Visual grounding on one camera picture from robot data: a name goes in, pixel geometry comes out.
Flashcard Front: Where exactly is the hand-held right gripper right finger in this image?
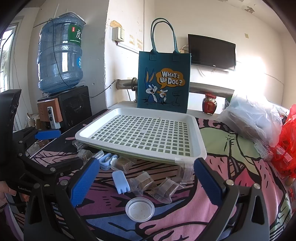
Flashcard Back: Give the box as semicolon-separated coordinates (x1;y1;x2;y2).
194;158;271;241

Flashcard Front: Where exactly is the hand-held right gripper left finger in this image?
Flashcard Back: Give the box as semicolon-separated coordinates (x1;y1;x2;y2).
23;157;101;241

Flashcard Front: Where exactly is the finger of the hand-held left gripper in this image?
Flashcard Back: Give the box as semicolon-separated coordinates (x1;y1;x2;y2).
13;129;62;146
18;153;84;182

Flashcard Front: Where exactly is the blue plastic clip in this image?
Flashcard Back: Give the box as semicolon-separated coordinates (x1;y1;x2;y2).
112;170;130;194
98;151;118;171

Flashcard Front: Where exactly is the white perforated plastic tray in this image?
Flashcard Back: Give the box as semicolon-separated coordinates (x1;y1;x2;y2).
75;108;207;165

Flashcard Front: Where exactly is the clear round plastic lid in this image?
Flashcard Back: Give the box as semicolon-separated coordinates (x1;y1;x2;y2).
125;198;155;223

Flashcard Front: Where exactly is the person's left hand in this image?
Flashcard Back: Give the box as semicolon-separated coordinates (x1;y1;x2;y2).
0;181;16;209

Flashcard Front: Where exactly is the white power strip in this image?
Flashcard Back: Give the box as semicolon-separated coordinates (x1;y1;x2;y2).
47;106;61;128

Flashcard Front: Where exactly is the clear glass jar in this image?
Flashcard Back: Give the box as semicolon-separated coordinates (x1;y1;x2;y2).
27;139;47;158

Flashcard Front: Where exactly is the brown cardboard box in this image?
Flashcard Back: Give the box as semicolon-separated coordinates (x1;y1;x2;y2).
25;112;38;128

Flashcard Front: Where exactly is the brown wooden box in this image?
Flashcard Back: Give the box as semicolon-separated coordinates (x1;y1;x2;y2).
37;98;63;123

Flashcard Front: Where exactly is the black water dispenser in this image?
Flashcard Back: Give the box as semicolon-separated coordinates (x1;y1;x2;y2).
37;85;93;130

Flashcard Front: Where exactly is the window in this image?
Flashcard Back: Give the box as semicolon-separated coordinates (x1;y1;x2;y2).
0;23;18;93

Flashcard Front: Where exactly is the light green plastic tray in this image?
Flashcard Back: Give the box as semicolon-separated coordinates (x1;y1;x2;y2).
85;115;193;165

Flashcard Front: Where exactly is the clear plastic packaging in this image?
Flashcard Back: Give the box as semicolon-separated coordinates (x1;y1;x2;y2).
254;141;274;161

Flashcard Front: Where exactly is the blue water jug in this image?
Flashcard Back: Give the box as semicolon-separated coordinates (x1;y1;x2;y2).
36;11;86;94

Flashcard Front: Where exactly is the red sauce jar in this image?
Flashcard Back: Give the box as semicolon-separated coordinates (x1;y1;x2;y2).
203;93;218;115

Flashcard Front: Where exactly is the clear plastic bag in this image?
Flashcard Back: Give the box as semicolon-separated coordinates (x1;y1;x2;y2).
217;94;284;147

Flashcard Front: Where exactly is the red plastic bag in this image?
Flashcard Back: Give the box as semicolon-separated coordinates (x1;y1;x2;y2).
270;104;296;181

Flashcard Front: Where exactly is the teal cartoon tote bag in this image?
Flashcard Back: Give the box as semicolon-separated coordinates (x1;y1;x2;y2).
137;18;192;114

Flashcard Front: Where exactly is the beige wall switch box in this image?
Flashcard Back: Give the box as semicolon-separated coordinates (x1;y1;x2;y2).
112;27;125;42

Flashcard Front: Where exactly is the black wall television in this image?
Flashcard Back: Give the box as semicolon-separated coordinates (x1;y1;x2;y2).
188;34;236;71

